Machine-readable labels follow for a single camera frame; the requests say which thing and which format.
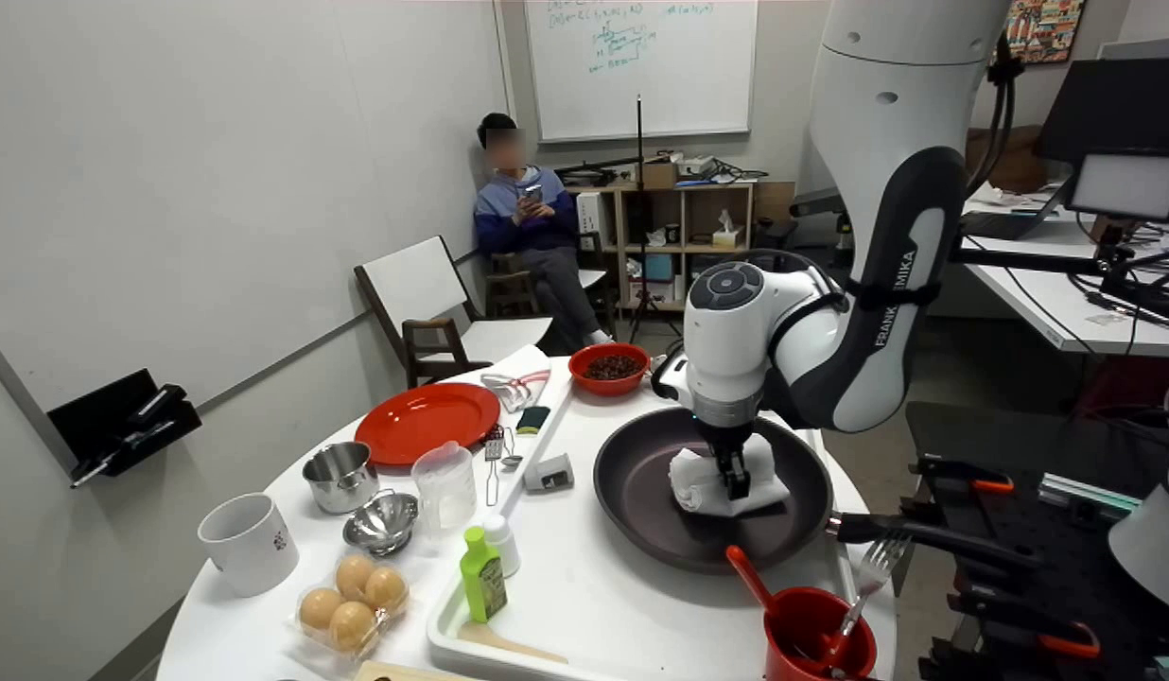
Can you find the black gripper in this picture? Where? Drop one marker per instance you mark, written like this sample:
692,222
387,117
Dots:
730,445

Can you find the white kitchen towel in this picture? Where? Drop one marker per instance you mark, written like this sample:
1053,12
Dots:
770,485

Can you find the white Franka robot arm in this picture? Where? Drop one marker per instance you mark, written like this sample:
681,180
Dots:
886,98

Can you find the black frying pan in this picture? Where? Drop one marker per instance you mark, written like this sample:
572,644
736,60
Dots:
643,505

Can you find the red spatula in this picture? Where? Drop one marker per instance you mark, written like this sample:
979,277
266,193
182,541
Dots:
751,577

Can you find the silver fork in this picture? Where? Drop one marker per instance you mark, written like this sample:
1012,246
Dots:
872,572

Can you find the red bowl with beans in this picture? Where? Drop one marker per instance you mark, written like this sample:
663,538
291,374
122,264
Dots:
609,373

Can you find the red utensil cup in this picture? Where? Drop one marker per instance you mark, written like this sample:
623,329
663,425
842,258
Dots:
809,638

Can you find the small grey cylinder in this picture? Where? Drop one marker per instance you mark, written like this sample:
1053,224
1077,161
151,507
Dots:
544,474

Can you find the small dark rectangular block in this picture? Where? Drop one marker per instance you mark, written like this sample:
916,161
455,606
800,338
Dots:
534,418

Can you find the white plastic tray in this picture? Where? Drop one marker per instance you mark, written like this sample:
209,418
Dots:
556,619

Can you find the wooden shelf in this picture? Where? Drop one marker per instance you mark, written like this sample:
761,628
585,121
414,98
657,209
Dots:
681,246

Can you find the small white bottle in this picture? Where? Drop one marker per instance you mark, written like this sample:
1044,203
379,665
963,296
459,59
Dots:
500,541

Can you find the green squeeze bottle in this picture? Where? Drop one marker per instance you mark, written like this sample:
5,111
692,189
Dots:
483,580

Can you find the light wooden stick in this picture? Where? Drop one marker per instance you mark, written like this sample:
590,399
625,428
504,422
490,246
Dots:
508,644

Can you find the clear glass measuring cup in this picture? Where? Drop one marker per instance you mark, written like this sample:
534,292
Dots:
443,491

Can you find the black tripod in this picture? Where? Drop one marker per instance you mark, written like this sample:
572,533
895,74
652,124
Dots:
635,189

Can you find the red plate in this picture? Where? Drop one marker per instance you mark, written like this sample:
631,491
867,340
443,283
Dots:
423,422

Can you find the black workbench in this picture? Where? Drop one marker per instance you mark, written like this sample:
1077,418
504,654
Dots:
1049,554

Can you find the seated person blue sweater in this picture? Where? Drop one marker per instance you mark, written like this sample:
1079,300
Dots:
532,227

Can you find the teal tool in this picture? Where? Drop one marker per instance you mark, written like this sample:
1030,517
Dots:
1085,491

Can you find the white wooden chair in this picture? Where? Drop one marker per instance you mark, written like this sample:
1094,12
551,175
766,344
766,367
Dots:
432,296

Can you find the brown egg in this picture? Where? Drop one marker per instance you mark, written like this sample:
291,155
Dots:
354,620
354,572
387,587
319,606

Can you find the white desk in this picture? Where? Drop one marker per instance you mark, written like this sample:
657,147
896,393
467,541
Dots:
1059,304

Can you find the steel cup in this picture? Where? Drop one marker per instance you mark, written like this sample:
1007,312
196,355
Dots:
336,479

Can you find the white cone shade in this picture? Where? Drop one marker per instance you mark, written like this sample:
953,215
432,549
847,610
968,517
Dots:
1156,541

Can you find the large whiteboard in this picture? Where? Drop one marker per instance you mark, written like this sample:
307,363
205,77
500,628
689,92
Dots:
643,60

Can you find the brown bag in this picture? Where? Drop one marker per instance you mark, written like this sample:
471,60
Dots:
1022,155

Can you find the clear plastic egg carton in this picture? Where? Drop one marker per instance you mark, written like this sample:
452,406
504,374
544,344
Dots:
307,647

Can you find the white mug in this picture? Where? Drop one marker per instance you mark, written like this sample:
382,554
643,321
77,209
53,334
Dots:
247,547

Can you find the computer monitor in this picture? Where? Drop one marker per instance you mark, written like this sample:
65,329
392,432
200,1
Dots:
1116,124

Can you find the colourful poster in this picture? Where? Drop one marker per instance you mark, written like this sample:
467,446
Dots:
1044,32

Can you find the black wall holder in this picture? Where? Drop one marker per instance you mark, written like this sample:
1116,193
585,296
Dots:
114,422

